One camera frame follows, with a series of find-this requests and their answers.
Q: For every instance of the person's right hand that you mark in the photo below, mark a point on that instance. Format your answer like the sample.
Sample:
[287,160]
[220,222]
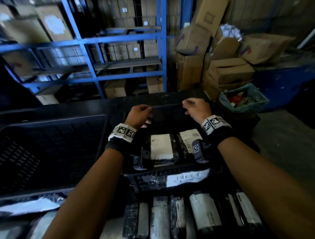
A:
[198,109]

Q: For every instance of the person's left hand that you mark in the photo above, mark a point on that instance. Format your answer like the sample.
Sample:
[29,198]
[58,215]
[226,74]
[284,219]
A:
[139,115]

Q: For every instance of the person's left forearm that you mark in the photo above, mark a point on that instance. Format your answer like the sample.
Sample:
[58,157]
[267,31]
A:
[86,197]

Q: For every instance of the person's right forearm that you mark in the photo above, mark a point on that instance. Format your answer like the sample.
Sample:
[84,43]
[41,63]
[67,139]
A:
[270,184]

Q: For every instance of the black wristband with marker tags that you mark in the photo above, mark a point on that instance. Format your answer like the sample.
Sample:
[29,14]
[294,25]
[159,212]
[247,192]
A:
[123,131]
[214,123]

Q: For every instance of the heap of crumpled trash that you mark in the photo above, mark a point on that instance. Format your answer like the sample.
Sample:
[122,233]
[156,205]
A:
[235,98]

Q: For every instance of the pile of large cardboard boxes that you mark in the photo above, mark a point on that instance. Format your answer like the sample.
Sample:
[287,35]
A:
[189,69]

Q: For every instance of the teal plastic bin liner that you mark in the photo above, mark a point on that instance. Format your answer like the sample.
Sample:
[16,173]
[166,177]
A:
[258,98]

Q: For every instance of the stack of small brown cartons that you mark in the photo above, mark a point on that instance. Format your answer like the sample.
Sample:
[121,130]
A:
[125,51]

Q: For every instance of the blue metal shelving rack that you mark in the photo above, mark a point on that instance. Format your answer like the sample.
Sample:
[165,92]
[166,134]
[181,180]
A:
[161,49]

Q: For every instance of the large blue container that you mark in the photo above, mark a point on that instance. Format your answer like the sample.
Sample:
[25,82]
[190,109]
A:
[278,83]

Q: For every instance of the bundle of white packets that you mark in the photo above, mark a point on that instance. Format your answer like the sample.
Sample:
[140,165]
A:
[231,30]

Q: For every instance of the black plastic sack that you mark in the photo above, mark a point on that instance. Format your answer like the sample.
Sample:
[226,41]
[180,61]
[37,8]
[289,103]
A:
[302,106]

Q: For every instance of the white pole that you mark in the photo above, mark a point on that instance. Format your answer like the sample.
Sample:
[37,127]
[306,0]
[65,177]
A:
[306,38]

